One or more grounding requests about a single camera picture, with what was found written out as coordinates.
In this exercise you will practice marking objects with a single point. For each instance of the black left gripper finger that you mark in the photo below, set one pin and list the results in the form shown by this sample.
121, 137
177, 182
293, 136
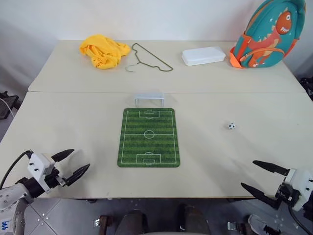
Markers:
62, 154
77, 173

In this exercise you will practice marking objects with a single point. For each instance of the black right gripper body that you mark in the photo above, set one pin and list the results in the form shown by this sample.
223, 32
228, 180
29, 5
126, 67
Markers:
288, 194

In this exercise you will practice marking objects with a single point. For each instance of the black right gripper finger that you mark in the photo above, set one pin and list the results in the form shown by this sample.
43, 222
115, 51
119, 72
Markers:
261, 195
271, 168

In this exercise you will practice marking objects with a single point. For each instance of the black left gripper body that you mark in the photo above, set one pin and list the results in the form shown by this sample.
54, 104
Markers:
52, 180

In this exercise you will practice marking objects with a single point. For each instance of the miniature soccer ball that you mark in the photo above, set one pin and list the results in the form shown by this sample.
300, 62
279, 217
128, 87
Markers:
231, 125

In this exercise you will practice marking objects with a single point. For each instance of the green soccer field mat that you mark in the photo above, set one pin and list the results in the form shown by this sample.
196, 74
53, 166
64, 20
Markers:
149, 142

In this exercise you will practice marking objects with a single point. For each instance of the grey sneaker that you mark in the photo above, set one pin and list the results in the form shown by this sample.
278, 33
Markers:
261, 225

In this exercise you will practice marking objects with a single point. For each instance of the dark brown block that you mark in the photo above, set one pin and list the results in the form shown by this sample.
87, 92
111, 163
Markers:
106, 224

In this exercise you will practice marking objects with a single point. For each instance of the dark rounded shape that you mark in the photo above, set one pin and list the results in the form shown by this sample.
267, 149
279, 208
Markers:
195, 220
130, 224

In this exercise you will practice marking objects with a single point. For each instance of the black equipment pile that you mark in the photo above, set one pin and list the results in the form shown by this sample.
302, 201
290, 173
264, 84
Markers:
307, 88

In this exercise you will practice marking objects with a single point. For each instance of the small white goal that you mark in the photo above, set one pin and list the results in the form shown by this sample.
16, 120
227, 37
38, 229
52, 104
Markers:
149, 96

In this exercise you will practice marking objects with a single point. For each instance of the crumpled yellow cloth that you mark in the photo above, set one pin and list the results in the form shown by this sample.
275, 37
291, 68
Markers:
102, 50

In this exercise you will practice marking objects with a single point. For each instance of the teal dinosaur backpack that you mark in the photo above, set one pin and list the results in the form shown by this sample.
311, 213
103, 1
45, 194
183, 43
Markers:
271, 36

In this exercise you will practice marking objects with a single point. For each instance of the white rectangular lidded box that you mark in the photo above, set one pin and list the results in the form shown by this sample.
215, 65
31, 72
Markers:
203, 55

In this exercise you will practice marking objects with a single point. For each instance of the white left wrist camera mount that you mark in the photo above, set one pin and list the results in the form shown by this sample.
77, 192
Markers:
39, 166

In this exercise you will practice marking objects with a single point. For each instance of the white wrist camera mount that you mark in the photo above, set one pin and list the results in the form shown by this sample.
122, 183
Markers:
39, 166
302, 181

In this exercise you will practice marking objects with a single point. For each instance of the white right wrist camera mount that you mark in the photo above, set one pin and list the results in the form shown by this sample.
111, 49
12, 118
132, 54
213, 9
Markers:
302, 181

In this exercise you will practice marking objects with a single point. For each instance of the metal bracket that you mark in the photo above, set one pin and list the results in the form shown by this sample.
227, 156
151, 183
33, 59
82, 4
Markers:
233, 226

